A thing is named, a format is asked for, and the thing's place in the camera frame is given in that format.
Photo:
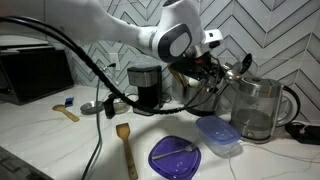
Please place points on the black toaster oven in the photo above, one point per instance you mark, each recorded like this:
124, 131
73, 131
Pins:
33, 73

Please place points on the wooden spatula square head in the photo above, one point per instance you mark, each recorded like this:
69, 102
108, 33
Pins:
122, 130

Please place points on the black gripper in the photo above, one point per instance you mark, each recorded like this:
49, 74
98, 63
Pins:
200, 66

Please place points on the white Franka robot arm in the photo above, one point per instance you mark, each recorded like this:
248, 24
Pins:
133, 30

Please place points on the black coffee maker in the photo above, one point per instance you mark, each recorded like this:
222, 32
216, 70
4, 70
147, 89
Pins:
146, 86

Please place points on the light wooden spoon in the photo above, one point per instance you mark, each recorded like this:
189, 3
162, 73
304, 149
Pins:
176, 76

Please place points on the steel fork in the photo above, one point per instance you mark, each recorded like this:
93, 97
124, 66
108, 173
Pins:
191, 147

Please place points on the white wall outlet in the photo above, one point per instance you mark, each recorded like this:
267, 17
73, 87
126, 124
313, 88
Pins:
115, 58

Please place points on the clear container blue lid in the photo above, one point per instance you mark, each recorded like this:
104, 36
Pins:
216, 131

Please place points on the small metal pan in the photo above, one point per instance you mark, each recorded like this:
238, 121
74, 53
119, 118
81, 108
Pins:
90, 107

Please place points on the black power adapter block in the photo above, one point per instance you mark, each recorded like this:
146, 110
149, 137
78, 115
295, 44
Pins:
109, 110

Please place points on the steel utensil bucket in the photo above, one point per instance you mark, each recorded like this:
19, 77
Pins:
200, 103

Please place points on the purple plastic lid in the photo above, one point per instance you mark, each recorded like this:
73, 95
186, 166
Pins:
176, 165

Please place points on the black power brick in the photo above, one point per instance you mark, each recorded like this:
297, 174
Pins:
305, 133

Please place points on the wooden spatula rounded head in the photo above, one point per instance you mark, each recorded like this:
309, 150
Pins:
58, 107

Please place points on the black plastic spoon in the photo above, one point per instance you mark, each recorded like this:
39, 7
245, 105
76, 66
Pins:
246, 61

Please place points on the steel soup ladle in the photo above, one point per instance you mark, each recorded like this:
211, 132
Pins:
231, 76

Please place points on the blue black scraper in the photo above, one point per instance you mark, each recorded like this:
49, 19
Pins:
69, 101

